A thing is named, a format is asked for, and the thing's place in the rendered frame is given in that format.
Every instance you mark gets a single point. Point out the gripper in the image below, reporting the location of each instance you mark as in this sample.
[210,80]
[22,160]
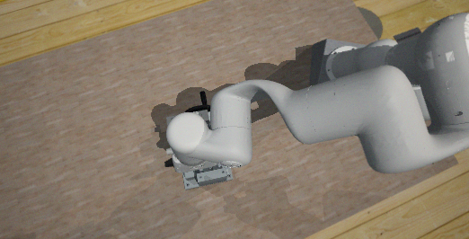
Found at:
[182,168]

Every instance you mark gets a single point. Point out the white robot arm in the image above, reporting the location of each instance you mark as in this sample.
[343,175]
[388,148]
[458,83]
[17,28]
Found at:
[365,99]

